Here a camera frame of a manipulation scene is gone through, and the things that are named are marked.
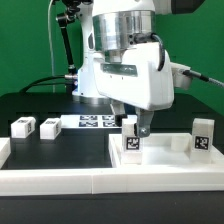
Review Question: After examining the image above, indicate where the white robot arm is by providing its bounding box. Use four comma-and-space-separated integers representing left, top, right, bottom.
74, 0, 205, 138

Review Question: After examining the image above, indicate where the white marker base plate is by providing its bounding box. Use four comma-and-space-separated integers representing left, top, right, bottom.
59, 114, 138, 129

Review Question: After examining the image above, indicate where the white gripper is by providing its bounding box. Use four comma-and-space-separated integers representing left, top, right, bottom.
93, 43, 174, 138

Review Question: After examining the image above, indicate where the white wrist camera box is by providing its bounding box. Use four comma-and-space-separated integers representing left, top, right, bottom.
171, 62, 192, 90

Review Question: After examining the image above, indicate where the black cable bundle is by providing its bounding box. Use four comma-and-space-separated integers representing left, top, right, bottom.
19, 75, 80, 94

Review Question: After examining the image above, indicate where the white square table top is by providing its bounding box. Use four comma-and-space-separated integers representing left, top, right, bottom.
108, 133, 224, 168

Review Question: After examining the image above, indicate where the white U-shaped obstacle fence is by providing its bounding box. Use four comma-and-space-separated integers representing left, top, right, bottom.
0, 134, 224, 197

